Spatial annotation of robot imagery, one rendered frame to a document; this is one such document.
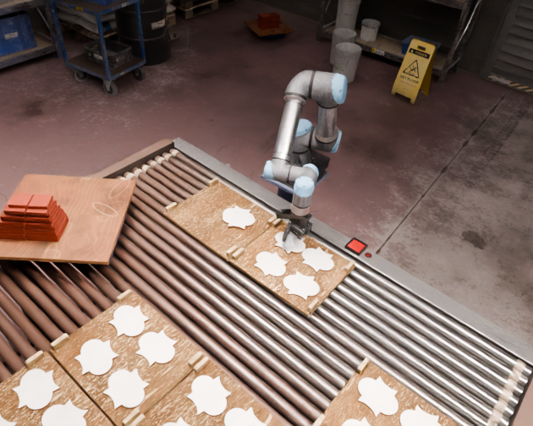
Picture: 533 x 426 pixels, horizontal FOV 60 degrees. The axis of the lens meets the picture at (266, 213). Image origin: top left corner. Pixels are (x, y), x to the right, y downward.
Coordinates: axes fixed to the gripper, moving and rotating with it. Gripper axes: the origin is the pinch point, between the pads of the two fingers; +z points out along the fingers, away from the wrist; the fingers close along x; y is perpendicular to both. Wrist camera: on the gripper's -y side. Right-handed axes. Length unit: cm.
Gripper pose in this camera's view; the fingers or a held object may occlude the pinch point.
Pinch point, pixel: (290, 242)
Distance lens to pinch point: 203.5
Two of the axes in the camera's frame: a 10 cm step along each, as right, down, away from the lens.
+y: 7.6, 4.8, -4.3
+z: -0.8, 7.3, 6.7
